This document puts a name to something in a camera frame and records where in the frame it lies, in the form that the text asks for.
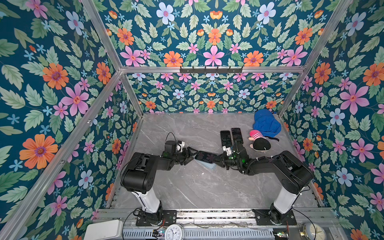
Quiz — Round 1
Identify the white clock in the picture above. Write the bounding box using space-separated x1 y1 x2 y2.
164 224 184 240

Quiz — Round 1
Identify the doll with blue cloth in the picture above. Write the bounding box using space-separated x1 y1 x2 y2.
249 109 282 152

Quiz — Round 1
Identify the white box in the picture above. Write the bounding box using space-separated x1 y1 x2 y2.
84 220 123 240

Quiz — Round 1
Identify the black hook rail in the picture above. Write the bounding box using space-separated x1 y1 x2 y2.
179 66 243 74

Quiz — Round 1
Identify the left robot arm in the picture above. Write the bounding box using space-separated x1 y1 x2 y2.
120 141 198 226

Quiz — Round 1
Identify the brass alarm clock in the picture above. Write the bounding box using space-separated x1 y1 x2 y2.
299 222 327 240

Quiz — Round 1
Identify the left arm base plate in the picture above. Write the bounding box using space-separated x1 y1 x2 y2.
136 210 177 227

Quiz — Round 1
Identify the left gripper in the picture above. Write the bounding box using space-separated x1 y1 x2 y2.
171 146 198 166

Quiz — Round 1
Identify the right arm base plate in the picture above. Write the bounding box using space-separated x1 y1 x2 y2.
252 209 297 226

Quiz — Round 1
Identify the white heat sink strip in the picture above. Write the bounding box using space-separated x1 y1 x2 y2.
122 229 275 240

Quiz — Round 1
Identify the black phone case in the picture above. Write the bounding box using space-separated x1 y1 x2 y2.
220 130 233 149

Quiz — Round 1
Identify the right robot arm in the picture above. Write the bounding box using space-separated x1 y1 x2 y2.
212 143 315 225

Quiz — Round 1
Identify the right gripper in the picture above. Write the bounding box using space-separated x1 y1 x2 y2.
211 152 242 170

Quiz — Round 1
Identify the black phone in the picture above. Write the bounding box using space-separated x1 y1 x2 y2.
231 128 244 144
195 151 218 164

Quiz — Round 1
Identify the light blue phone case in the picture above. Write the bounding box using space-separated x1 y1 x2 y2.
197 160 217 170

